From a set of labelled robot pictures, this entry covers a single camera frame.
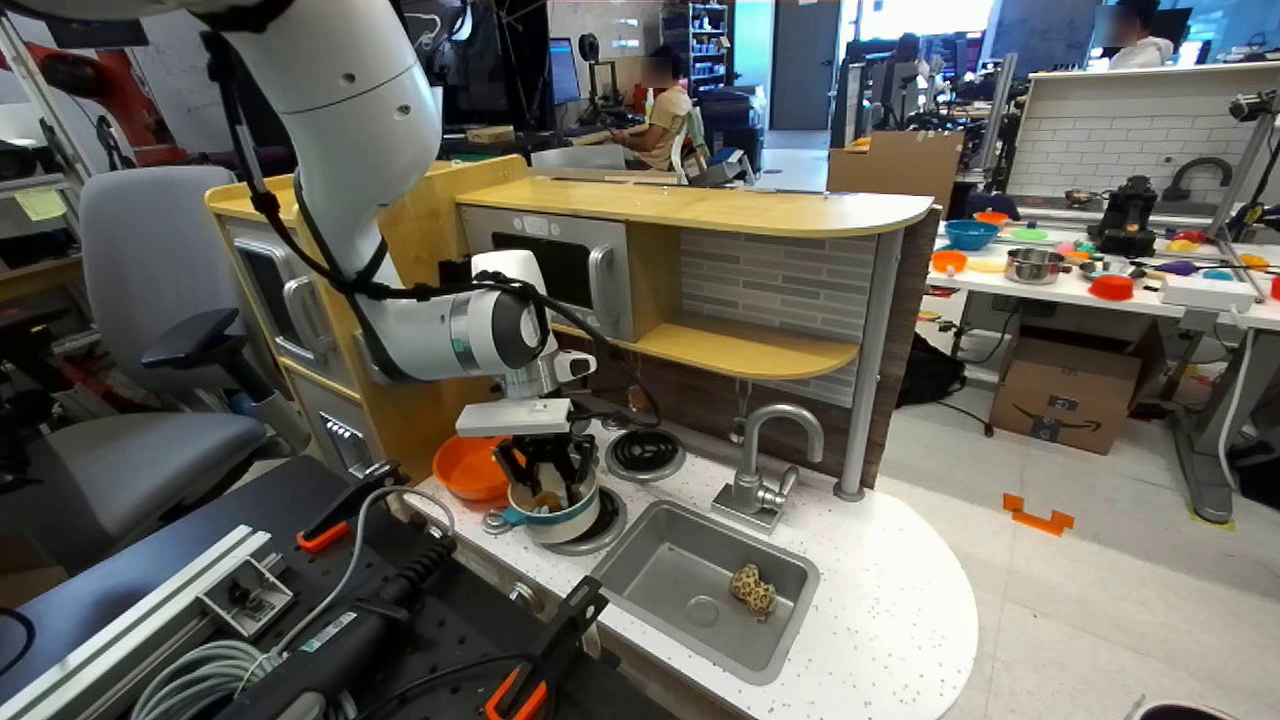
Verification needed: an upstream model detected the person in yellow shirt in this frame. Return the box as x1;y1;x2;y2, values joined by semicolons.
611;41;701;178

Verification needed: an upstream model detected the steel pot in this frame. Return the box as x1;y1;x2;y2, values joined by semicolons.
1001;245;1063;289

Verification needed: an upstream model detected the grey toy faucet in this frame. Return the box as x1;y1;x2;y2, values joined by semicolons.
708;399;831;538

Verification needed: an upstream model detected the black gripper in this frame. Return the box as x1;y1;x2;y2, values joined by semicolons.
491;433;601;515

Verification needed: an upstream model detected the grey padded office chair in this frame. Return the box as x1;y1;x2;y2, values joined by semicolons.
38;164;292;538

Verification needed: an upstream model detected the aluminium rail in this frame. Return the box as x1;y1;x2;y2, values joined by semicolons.
0;522;298;720

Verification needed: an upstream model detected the grey toy sink basin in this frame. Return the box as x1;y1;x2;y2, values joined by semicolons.
589;497;826;688

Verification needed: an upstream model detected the leopard print plush toy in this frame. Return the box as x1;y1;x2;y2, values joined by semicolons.
729;562;783;622

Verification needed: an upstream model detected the white pot with teal handles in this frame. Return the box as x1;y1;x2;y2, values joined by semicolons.
504;457;610;551

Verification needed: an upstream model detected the black camera on stand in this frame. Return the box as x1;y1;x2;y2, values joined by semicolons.
1219;83;1280;250

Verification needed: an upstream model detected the plain cardboard box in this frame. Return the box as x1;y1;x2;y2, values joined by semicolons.
826;127;967;217

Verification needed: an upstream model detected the grey toy microwave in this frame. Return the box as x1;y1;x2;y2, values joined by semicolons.
456;204;632;345

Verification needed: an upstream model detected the orange floor bracket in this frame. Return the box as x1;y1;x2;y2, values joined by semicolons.
1001;488;1081;542

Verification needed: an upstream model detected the black appliance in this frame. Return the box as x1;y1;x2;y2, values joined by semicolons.
1084;173;1162;260

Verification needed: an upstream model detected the black cylindrical tool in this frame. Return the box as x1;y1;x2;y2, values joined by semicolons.
211;538;461;720

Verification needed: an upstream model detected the blue bowl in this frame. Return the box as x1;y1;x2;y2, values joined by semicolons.
939;217;1001;256

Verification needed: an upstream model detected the clamp with orange handle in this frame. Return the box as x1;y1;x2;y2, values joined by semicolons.
292;459;404;562
477;572;611;720

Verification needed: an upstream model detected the grey cable bundle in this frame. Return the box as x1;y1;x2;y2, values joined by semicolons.
126;637;287;720

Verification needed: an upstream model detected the black coil stove burner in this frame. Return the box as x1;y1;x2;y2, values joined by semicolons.
604;428;687;488
573;484;632;562

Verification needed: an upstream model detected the printed cardboard shipping box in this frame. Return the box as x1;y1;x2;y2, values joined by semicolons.
989;333;1162;459

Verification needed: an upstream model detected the white wrist camera plate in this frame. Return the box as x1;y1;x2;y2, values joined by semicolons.
453;395;577;441

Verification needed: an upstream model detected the red bowl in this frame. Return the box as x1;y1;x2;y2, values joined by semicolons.
1084;270;1141;310

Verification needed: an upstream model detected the orange plastic bowl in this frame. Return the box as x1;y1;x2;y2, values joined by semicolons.
429;433;516;512

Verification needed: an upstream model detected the white brick pattern panel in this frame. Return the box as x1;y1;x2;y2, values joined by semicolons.
1001;60;1280;230

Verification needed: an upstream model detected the white work table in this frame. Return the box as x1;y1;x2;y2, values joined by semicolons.
924;223;1280;530

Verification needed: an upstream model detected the person in white top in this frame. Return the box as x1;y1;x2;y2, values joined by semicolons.
1095;0;1182;74

